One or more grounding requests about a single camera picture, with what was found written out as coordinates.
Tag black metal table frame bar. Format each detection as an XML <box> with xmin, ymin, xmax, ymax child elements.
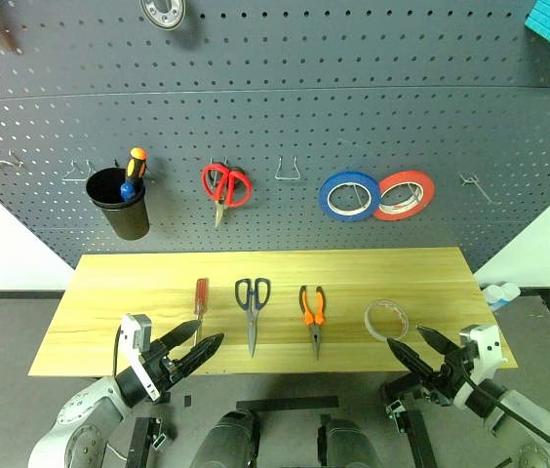
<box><xmin>235</xmin><ymin>395</ymin><xmax>340</xmax><ymax>411</ymax></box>

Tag black handled scissors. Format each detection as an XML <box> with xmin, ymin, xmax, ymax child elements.
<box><xmin>234</xmin><ymin>277</ymin><xmax>272</xmax><ymax>360</ymax></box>

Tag blue tape roll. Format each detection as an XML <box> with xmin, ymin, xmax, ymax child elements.
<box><xmin>318</xmin><ymin>170</ymin><xmax>381</xmax><ymax>223</ymax></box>

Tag red handled scissors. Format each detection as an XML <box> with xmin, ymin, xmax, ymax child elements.
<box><xmin>200</xmin><ymin>163</ymin><xmax>255</xmax><ymax>229</ymax></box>

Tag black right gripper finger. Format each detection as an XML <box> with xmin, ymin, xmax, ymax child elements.
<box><xmin>415</xmin><ymin>324</ymin><xmax>463</xmax><ymax>362</ymax></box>
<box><xmin>384</xmin><ymin>336</ymin><xmax>438</xmax><ymax>387</ymax></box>

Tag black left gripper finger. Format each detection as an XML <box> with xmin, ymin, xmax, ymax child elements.
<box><xmin>173</xmin><ymin>332</ymin><xmax>226</xmax><ymax>382</ymax></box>
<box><xmin>156</xmin><ymin>320</ymin><xmax>203</xmax><ymax>355</ymax></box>

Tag orange handled needle-nose pliers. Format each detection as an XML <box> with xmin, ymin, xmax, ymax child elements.
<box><xmin>297</xmin><ymin>285</ymin><xmax>328</xmax><ymax>362</ymax></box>

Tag round silver metal disc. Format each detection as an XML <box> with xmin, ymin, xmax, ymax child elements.
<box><xmin>138</xmin><ymin>0</ymin><xmax>188</xmax><ymax>31</ymax></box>

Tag red handled screwdriver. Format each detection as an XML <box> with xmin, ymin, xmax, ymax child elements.
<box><xmin>191</xmin><ymin>277</ymin><xmax>211</xmax><ymax>348</ymax></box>

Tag red tape roll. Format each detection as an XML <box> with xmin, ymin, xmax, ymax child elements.
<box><xmin>371</xmin><ymin>170</ymin><xmax>436</xmax><ymax>222</ymax></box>

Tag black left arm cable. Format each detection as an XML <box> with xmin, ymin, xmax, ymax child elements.
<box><xmin>111</xmin><ymin>324</ymin><xmax>125</xmax><ymax>379</ymax></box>

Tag clear tape roll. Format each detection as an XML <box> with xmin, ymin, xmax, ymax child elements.
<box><xmin>364</xmin><ymin>298</ymin><xmax>411</xmax><ymax>342</ymax></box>

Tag black plastic cup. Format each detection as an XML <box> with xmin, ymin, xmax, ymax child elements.
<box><xmin>84</xmin><ymin>167</ymin><xmax>151</xmax><ymax>242</ymax></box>

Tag dark grey rounded shape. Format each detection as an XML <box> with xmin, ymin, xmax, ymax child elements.
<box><xmin>321</xmin><ymin>413</ymin><xmax>383</xmax><ymax>468</ymax></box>
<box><xmin>191</xmin><ymin>408</ymin><xmax>261</xmax><ymax>468</ymax></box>

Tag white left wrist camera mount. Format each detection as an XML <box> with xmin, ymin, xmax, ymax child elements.
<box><xmin>119</xmin><ymin>313</ymin><xmax>167</xmax><ymax>404</ymax></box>

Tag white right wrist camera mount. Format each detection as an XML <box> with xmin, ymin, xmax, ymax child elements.
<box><xmin>452</xmin><ymin>324</ymin><xmax>508</xmax><ymax>410</ymax></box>

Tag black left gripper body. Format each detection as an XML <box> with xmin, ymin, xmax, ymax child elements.
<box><xmin>141</xmin><ymin>339</ymin><xmax>184</xmax><ymax>392</ymax></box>

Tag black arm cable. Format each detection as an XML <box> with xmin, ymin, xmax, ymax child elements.
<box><xmin>457</xmin><ymin>363</ymin><xmax>550</xmax><ymax>467</ymax></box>
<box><xmin>111</xmin><ymin>324</ymin><xmax>125</xmax><ymax>379</ymax></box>

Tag black metal table leg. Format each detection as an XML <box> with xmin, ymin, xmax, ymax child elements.
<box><xmin>379</xmin><ymin>372</ymin><xmax>440</xmax><ymax>468</ymax></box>
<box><xmin>126</xmin><ymin>416</ymin><xmax>167</xmax><ymax>468</ymax></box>

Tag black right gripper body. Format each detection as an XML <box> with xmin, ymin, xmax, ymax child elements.
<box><xmin>425</xmin><ymin>343</ymin><xmax>477</xmax><ymax>407</ymax></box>

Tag grey pegboard panel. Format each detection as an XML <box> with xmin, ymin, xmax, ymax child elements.
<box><xmin>0</xmin><ymin>0</ymin><xmax>550</xmax><ymax>285</ymax></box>

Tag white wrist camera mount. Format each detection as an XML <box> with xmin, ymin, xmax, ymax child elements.
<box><xmin>452</xmin><ymin>324</ymin><xmax>508</xmax><ymax>410</ymax></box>
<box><xmin>119</xmin><ymin>313</ymin><xmax>167</xmax><ymax>404</ymax></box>

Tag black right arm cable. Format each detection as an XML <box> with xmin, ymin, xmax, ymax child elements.
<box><xmin>457</xmin><ymin>363</ymin><xmax>550</xmax><ymax>467</ymax></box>

